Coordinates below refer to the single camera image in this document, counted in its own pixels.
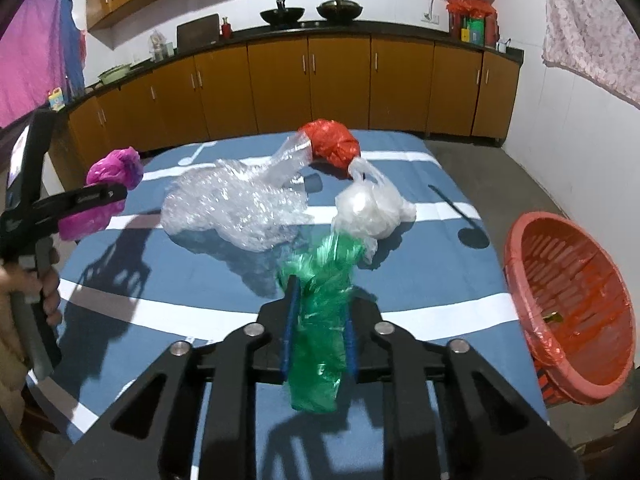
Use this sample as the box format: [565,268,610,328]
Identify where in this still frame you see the blue striped table cloth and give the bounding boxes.
[30,130,544,479]

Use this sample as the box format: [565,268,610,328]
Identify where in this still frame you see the pink floral hanging cloth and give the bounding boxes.
[542,0,639,106]

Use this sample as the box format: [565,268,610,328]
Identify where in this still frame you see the black wok with lid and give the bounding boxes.
[317,0,363,24]

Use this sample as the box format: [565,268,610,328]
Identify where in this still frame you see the red plastic basket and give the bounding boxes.
[503,211,636,406]

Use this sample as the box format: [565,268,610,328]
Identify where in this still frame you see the person left hand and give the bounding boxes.
[0,263,62,334]

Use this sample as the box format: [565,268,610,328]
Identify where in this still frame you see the magenta plastic bag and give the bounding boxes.
[58,146,143,242]

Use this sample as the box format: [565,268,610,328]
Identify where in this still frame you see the purple hanging cloth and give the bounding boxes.
[1,0,86,127]

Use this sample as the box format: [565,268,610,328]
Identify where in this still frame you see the white plastic bag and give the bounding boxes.
[332,157,416,263]

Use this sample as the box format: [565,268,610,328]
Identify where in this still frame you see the clear glass jar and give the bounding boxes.
[149,29,175,62]

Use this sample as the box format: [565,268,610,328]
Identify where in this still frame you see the yellow detergent bottle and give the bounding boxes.
[48,87,65,112]

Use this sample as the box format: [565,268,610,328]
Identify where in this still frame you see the clear bubble wrap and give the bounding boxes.
[160,132,312,252]

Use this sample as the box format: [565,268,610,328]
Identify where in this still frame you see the red bag with bottles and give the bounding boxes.
[446,0,499,49]

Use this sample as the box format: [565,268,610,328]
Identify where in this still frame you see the green pot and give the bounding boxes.
[99,64,131,84]

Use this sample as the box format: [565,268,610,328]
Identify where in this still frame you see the black wok left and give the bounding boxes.
[260,0,305,28]

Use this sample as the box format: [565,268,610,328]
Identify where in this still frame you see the red plastic bag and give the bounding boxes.
[298,119,361,174]

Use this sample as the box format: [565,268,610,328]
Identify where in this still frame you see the bright green plastic bag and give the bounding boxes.
[279,232,366,414]

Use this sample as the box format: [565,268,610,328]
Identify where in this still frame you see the lower wooden kitchen cabinets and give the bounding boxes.
[49,21,524,188]

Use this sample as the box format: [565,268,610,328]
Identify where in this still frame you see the dark cutting board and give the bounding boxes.
[177,13,220,53]

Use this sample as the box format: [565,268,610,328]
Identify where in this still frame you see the small red bottle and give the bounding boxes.
[221,16,232,40]

